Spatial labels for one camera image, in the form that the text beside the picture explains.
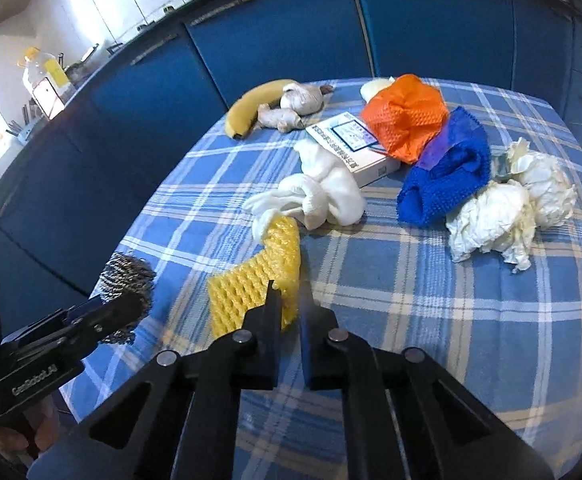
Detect blue kitchen cabinets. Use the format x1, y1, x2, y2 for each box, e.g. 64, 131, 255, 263
0, 0, 582, 333

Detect blue plaid tablecloth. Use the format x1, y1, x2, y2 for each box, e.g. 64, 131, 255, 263
62, 81, 582, 476

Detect plastic oil bottle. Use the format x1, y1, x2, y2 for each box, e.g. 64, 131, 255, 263
18, 47, 75, 119

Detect white paper box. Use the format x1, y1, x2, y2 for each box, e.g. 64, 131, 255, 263
305, 112, 401, 188

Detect white paper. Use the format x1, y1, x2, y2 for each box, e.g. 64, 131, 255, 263
446, 180, 536, 273
506, 138, 577, 229

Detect yellow banana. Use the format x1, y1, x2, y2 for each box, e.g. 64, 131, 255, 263
225, 79, 294, 139

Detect yellow foam net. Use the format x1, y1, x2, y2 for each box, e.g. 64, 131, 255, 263
207, 216, 301, 338

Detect ginger root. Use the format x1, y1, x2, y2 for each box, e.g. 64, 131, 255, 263
256, 104, 304, 133

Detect yellow sponge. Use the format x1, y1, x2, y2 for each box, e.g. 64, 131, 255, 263
359, 77, 395, 103

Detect left hand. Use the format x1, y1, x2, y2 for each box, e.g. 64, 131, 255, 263
0, 396, 66, 463

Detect white sock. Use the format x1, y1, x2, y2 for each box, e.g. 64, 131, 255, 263
242, 139, 366, 243

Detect orange mesh net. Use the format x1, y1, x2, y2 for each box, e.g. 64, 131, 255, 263
361, 74, 449, 165

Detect steel wool scrubber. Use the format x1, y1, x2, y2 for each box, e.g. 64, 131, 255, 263
96, 252, 155, 344

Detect blue knitted cloth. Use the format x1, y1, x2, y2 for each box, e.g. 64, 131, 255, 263
396, 106, 490, 228

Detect garlic bulb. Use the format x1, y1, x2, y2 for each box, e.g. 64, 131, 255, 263
280, 82, 334, 116

